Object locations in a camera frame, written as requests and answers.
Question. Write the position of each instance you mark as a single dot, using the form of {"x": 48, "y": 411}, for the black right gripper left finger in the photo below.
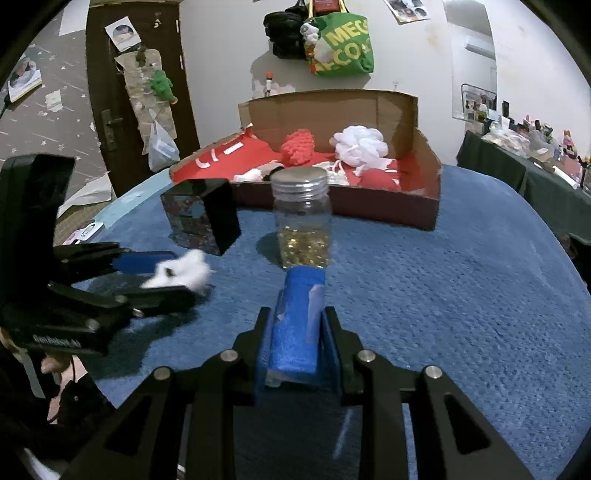
{"x": 181, "y": 422}

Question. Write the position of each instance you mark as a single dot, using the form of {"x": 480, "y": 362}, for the glass jar with metal lid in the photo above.
{"x": 303, "y": 213}

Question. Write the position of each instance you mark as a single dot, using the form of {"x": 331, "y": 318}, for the red soft pouch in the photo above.
{"x": 380, "y": 180}

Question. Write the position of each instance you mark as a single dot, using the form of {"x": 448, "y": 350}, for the dark wooden door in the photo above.
{"x": 126, "y": 42}

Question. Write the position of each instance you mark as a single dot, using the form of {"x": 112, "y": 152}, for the black bag on wall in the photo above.
{"x": 284, "y": 31}

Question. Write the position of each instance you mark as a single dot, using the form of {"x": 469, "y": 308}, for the blue cloth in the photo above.
{"x": 295, "y": 339}

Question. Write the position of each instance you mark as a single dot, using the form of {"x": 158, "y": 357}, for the photo poster on wall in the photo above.
{"x": 408, "y": 11}

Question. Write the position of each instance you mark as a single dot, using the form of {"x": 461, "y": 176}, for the white fluffy star scrunchie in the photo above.
{"x": 190, "y": 271}

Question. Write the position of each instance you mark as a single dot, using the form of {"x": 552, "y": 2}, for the white mesh bath pouf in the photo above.
{"x": 359, "y": 146}

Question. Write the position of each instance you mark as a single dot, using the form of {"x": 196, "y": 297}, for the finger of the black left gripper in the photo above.
{"x": 120, "y": 258}
{"x": 138, "y": 299}

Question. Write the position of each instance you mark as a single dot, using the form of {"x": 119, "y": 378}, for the clear plastic bag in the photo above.
{"x": 162, "y": 150}

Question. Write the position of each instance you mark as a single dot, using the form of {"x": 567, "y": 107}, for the red foam fruit net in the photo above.
{"x": 298, "y": 148}

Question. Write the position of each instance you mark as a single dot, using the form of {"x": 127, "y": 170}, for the person's left hand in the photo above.
{"x": 62, "y": 368}

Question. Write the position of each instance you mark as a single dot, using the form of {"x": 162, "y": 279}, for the dark cloth side table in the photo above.
{"x": 566, "y": 211}

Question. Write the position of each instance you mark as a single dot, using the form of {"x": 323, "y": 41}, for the dark printed square box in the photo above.
{"x": 202, "y": 214}

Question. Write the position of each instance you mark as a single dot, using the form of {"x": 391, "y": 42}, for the green tote bag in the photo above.
{"x": 338, "y": 45}

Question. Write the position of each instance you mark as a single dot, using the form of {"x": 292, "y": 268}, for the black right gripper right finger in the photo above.
{"x": 415, "y": 424}

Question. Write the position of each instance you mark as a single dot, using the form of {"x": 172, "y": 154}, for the green plush toy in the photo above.
{"x": 162, "y": 87}

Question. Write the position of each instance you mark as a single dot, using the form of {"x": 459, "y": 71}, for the white knitted item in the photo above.
{"x": 335, "y": 172}

